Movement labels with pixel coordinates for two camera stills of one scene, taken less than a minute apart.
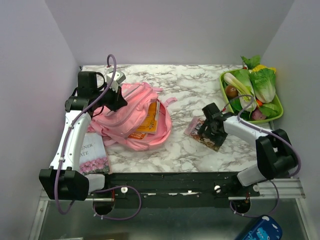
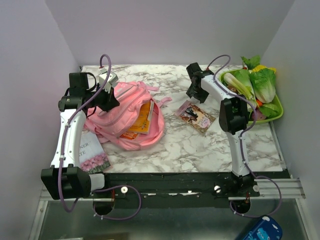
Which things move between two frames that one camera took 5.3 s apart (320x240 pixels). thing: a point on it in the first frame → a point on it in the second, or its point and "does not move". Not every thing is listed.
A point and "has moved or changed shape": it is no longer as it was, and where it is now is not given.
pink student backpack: [116, 126] has moved or changed shape
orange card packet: [150, 125] → [141, 125]
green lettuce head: [263, 80] does not move
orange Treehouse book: [136, 135] → [129, 135]
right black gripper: [218, 139] → [201, 97]
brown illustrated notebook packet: [193, 130] → [195, 115]
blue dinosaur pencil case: [267, 228] does not move
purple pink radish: [257, 115] does not move
